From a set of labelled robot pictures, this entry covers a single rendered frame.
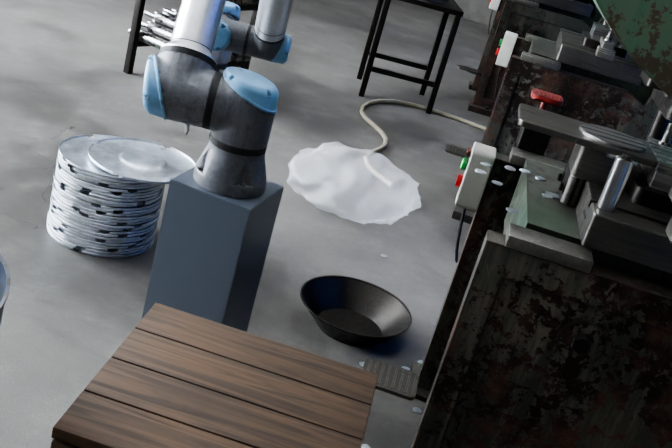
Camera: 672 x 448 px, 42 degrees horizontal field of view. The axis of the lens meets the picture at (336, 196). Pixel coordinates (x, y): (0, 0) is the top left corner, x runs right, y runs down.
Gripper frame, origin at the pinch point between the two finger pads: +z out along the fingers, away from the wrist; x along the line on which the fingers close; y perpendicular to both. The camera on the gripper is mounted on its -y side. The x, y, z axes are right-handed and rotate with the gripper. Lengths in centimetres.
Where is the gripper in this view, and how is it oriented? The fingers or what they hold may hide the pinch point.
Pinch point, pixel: (199, 133)
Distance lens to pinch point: 238.1
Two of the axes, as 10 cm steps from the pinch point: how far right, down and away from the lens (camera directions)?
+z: -2.6, 9.0, 3.6
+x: -9.6, -2.1, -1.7
